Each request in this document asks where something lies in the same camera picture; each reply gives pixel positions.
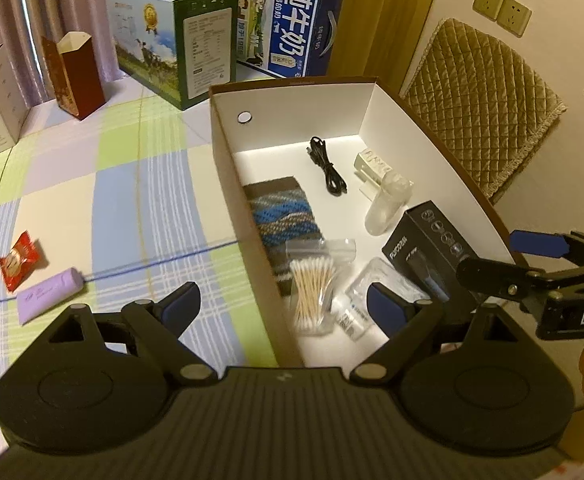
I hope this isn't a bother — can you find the blue milk carton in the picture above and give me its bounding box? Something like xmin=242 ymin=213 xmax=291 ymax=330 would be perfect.
xmin=206 ymin=0 xmax=347 ymax=81

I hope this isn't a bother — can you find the clear box of floss picks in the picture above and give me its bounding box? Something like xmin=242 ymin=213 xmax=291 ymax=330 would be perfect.
xmin=344 ymin=257 xmax=423 ymax=321

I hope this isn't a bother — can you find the black product box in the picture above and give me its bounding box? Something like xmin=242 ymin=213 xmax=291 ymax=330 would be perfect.
xmin=381 ymin=200 xmax=483 ymax=307

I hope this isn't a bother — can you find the plaid bed sheet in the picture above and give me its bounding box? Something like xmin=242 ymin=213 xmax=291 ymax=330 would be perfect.
xmin=0 ymin=74 xmax=293 ymax=461

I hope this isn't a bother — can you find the pink curtain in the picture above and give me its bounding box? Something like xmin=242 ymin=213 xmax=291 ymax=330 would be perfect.
xmin=0 ymin=0 xmax=213 ymax=107

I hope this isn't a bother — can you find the red snack packet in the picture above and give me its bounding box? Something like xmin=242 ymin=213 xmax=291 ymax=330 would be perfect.
xmin=0 ymin=231 xmax=49 ymax=294

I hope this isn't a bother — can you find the black cable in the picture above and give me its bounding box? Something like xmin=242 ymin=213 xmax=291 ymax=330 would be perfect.
xmin=306 ymin=135 xmax=349 ymax=196

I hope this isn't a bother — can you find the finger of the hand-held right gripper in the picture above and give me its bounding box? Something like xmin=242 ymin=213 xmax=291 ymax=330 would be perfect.
xmin=456 ymin=255 xmax=584 ymax=312
xmin=510 ymin=230 xmax=584 ymax=267

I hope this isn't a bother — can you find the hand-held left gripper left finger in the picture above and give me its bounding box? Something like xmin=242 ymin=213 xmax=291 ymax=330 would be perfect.
xmin=37 ymin=281 xmax=216 ymax=386

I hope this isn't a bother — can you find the brown cardboard box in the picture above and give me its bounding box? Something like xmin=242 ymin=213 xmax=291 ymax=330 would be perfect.
xmin=209 ymin=76 xmax=531 ymax=369

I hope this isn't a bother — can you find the cream plastic holder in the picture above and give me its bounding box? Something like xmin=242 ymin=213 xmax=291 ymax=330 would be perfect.
xmin=354 ymin=148 xmax=399 ymax=197

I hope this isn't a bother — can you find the green milk carton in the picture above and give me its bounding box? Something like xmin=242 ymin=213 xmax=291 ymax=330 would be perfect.
xmin=106 ymin=0 xmax=239 ymax=111

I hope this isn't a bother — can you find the quilted beige cushion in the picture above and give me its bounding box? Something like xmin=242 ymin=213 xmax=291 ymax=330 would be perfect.
xmin=401 ymin=17 xmax=568 ymax=206

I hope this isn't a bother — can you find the knitted striped sock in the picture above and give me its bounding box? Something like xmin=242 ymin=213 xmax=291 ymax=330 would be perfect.
xmin=243 ymin=175 xmax=326 ymax=297

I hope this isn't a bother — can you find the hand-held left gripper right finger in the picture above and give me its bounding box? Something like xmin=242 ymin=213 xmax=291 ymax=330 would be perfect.
xmin=349 ymin=281 xmax=531 ymax=384

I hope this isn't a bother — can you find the bag of cotton swabs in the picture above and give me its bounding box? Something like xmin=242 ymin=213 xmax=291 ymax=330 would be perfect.
xmin=284 ymin=238 xmax=359 ymax=334

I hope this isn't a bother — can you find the double wall socket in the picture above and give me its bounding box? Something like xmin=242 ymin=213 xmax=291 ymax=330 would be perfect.
xmin=472 ymin=0 xmax=532 ymax=37

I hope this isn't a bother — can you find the purple tube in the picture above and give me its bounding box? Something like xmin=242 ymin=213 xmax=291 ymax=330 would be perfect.
xmin=16 ymin=267 xmax=84 ymax=325

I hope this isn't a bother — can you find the clear plastic bottle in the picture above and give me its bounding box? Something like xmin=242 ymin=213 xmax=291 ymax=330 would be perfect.
xmin=364 ymin=172 xmax=415 ymax=236

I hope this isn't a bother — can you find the dark red paper box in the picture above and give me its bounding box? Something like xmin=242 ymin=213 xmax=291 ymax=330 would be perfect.
xmin=40 ymin=31 xmax=107 ymax=121

